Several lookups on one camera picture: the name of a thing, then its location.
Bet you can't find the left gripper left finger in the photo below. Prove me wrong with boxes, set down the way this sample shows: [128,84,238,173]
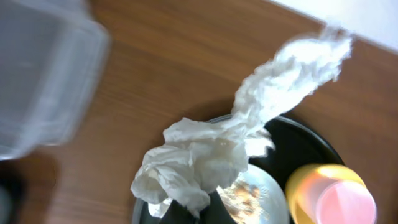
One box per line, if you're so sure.
[159,200,200,224]

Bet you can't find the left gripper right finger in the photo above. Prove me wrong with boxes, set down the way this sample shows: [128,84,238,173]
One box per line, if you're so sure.
[198,191,236,224]

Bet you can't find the peanut shells and rice scraps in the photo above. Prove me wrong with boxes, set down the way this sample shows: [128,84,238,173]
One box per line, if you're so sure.
[217,180,269,224]

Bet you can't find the grey plate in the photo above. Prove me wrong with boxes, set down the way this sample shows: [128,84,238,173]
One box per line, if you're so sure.
[131,162,290,224]

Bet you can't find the white napkin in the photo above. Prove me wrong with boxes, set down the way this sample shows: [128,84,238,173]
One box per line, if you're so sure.
[131,26,353,217]

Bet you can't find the yellow bowl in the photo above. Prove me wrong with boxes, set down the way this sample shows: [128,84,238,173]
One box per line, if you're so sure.
[285,164,367,224]

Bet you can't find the round black serving tray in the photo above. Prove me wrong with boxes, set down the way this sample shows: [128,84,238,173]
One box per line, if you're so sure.
[131,116,344,224]

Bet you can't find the pink plastic cup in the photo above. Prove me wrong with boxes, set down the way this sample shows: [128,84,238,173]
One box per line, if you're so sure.
[298,172,377,224]

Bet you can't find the clear plastic bin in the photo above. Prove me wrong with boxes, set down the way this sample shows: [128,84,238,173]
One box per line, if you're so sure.
[1,0,110,160]

